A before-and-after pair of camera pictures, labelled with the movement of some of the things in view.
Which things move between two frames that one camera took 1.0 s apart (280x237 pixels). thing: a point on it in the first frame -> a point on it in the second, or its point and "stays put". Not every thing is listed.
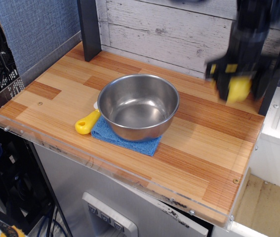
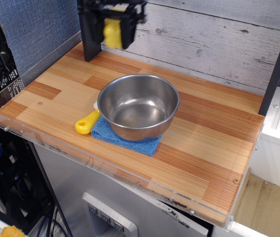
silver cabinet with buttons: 90,205 stays put
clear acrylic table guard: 165,133 stays put
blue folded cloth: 102,130 stays put
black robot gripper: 244,58 -> 92,23
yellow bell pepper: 239,88 -> 112,31
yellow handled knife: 84,126 stays put
